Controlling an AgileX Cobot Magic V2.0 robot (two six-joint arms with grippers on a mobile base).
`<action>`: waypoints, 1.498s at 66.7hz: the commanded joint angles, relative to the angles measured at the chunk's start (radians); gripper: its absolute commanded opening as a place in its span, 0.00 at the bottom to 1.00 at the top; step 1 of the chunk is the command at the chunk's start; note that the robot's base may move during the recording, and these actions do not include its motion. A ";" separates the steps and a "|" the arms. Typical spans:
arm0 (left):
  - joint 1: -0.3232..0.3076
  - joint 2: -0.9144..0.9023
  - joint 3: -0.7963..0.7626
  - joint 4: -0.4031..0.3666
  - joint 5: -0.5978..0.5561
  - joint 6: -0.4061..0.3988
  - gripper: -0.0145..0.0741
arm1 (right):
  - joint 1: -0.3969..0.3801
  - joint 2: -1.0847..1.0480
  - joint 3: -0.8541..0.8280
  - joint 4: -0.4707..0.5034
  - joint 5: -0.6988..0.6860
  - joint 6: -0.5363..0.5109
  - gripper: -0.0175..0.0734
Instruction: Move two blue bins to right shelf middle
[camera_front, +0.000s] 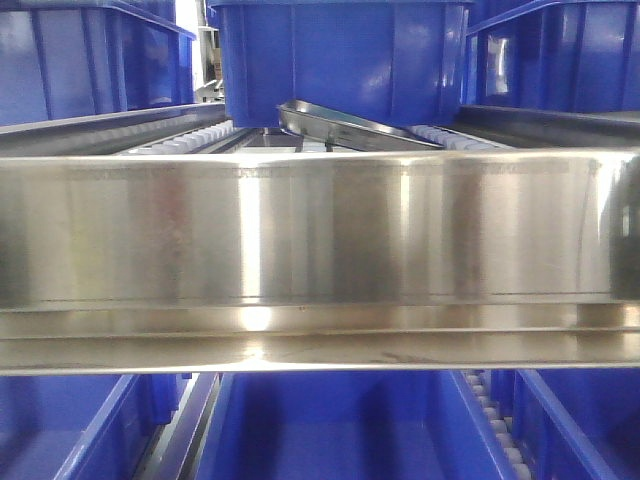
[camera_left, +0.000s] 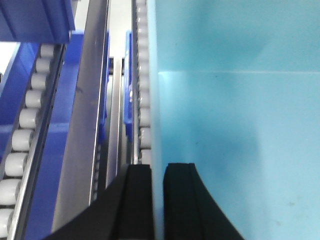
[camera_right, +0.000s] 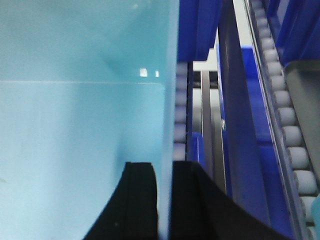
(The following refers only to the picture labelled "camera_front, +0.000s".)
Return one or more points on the blue bin upper left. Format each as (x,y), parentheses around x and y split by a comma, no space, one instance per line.
(64,59)

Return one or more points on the metal divider rail left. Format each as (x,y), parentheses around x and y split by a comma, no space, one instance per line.
(176,448)

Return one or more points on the blue bin lower middle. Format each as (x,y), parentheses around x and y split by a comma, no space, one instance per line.
(351,425)

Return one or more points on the blue bin lower right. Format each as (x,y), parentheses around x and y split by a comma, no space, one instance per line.
(572,423)

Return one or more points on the white roller track upper left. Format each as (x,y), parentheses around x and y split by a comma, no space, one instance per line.
(187,143)

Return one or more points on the white roller track upper right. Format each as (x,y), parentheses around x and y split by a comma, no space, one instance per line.
(453,140)

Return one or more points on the stainless steel shelf front rail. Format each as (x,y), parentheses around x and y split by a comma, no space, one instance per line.
(255,261)

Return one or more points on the blue bin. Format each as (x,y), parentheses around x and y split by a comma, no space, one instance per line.
(64,59)
(351,425)
(398,63)
(572,423)
(83,427)
(566,56)

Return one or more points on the blue bin lower left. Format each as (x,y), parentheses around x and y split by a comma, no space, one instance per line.
(83,427)

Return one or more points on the tilted steel guide rail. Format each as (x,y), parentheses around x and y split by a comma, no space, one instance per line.
(337,128)

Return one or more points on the white roller track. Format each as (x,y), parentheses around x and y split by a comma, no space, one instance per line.
(500,425)
(187,143)
(453,140)

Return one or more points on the blue bin upper middle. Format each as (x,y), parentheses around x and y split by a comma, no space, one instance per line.
(398,63)

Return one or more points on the blue bin upper right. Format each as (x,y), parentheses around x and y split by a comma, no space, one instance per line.
(566,56)

